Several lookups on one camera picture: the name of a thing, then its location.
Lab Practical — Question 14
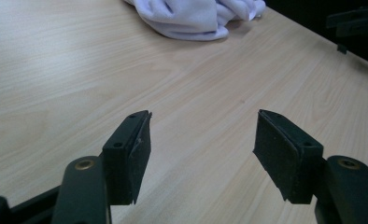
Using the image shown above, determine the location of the white patterned cloth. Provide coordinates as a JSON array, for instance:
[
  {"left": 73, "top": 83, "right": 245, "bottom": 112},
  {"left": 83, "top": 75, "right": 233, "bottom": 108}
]
[{"left": 124, "top": 0, "right": 267, "bottom": 42}]

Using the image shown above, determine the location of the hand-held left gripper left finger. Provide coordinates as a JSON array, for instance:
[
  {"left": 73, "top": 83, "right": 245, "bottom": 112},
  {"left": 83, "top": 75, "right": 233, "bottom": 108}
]
[{"left": 102, "top": 109, "right": 153, "bottom": 206}]

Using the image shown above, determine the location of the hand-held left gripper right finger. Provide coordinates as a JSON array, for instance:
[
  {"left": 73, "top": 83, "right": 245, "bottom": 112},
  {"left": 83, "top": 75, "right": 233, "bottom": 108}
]
[{"left": 252, "top": 108, "right": 325, "bottom": 205}]

